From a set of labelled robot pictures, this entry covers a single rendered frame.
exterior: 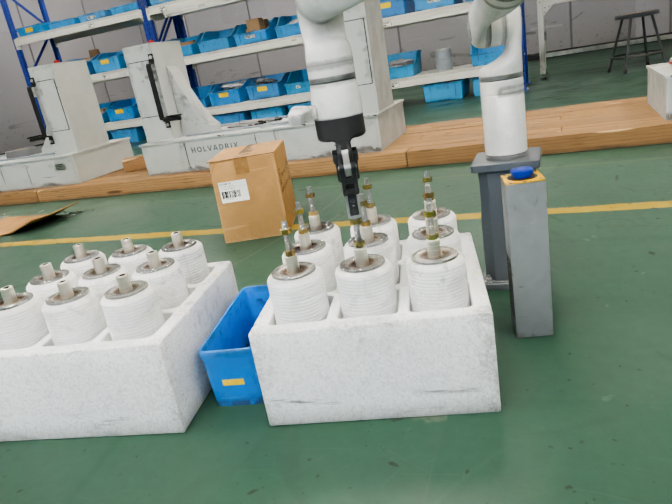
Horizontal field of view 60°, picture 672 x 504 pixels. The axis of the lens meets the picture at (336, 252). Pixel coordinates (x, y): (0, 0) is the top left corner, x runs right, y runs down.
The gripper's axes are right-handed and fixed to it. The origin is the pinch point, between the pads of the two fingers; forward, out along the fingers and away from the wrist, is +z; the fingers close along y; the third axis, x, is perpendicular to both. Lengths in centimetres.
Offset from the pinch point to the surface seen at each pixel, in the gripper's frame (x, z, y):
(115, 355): 44.1, 18.8, -1.2
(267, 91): 61, 4, 517
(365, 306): 0.7, 15.7, -4.8
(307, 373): 12.0, 25.3, -6.0
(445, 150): -49, 29, 183
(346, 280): 3.0, 11.1, -3.7
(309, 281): 9.0, 10.9, -2.1
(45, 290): 62, 11, 17
